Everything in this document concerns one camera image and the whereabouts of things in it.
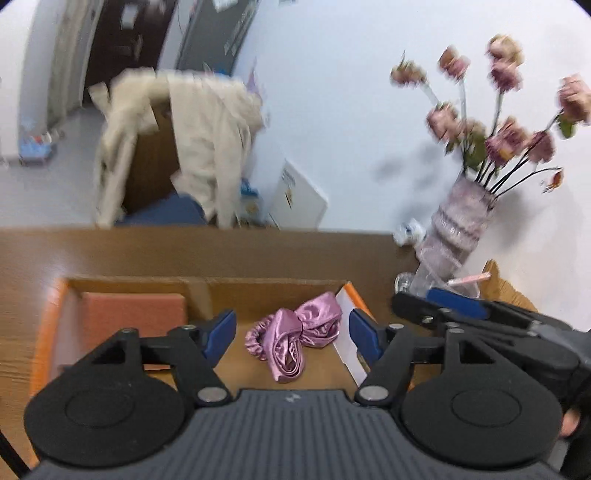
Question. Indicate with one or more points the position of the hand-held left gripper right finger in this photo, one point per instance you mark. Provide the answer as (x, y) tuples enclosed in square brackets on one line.
[(362, 333)]

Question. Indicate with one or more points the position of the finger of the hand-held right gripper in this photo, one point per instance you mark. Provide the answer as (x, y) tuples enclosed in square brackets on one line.
[(415, 310), (457, 302)]

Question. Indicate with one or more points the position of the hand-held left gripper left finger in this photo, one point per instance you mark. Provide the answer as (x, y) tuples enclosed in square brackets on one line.
[(221, 333)]

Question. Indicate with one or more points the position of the orange white cardboard box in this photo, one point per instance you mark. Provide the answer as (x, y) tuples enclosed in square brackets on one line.
[(258, 291)]

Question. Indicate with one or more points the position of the pink satin scrunchie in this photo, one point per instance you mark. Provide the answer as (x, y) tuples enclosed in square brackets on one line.
[(286, 332)]

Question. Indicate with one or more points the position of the orange sponge block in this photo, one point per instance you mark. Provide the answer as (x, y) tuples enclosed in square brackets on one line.
[(134, 318)]

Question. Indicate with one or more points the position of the person's right hand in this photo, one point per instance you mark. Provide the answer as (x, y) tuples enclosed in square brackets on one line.
[(571, 422)]

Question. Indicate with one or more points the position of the pink stick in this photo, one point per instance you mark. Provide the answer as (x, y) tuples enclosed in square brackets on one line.
[(468, 278)]

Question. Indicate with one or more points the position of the clear glass cup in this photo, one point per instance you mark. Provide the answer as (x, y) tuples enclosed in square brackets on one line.
[(418, 282)]

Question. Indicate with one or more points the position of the mottled purple vase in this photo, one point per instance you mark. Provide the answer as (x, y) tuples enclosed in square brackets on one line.
[(455, 226)]

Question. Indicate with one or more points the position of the crumpled white wrapper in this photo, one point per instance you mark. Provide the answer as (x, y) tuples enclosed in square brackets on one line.
[(408, 232)]

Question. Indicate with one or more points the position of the blue white bag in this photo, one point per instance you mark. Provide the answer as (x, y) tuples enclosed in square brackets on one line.
[(250, 201)]

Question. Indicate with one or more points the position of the white flat carton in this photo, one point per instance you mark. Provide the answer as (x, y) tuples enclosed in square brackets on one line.
[(300, 203)]

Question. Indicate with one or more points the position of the dried pink rose bouquet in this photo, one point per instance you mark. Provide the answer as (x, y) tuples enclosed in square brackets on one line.
[(501, 138)]

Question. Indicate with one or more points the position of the wooden chair with blue seat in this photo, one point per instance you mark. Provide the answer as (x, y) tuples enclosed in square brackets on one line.
[(152, 170)]

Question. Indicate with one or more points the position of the beige coat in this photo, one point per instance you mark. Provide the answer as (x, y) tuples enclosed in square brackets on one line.
[(203, 138)]

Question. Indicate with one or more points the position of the dark object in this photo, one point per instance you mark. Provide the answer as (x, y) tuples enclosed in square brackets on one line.
[(11, 454)]

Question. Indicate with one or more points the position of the blue basket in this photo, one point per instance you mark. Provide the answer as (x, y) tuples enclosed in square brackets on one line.
[(34, 147)]

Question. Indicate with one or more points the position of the grey refrigerator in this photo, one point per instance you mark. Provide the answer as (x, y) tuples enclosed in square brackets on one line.
[(207, 32)]

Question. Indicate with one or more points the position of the dark brown door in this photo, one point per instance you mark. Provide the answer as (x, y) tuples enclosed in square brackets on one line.
[(120, 46)]

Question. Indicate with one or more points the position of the white interior door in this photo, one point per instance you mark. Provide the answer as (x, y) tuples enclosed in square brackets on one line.
[(74, 55)]

